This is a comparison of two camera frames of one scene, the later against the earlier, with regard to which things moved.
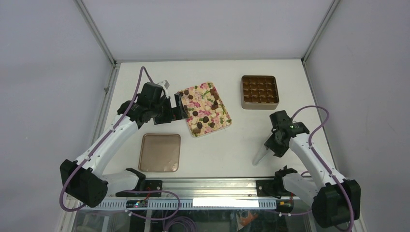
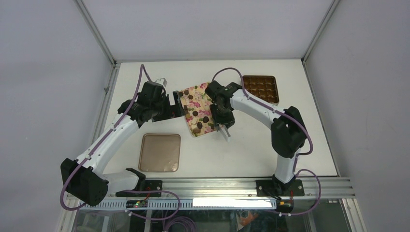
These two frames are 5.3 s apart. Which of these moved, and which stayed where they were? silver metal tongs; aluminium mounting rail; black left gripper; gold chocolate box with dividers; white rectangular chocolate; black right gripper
Moved: silver metal tongs; black right gripper
Stayed: black left gripper; gold chocolate box with dividers; aluminium mounting rail; white rectangular chocolate
